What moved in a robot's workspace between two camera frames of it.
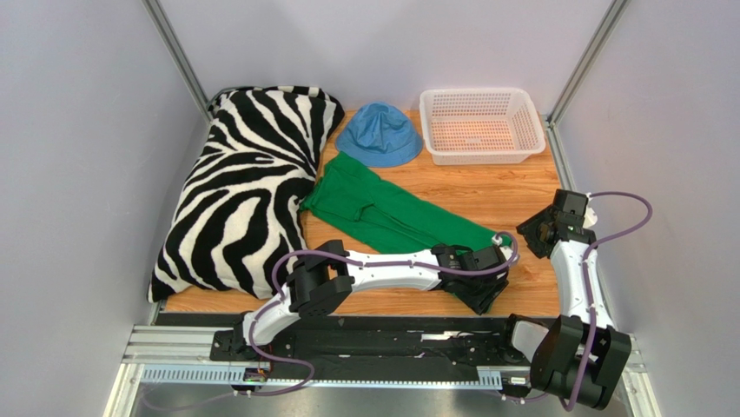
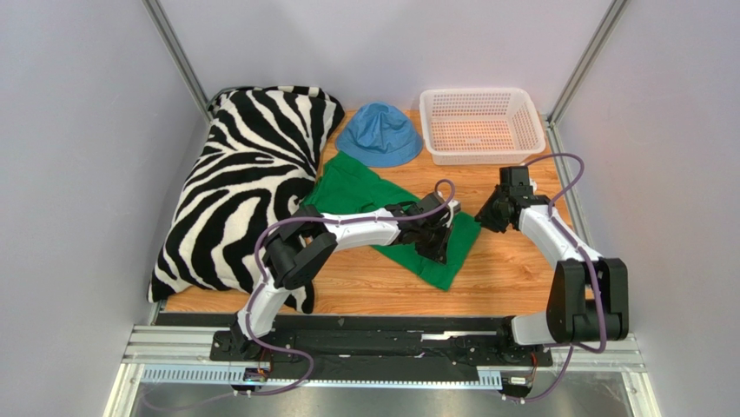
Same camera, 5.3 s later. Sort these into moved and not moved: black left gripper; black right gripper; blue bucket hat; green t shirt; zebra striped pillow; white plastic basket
Moved: black left gripper; black right gripper
Not moved: blue bucket hat; white plastic basket; zebra striped pillow; green t shirt
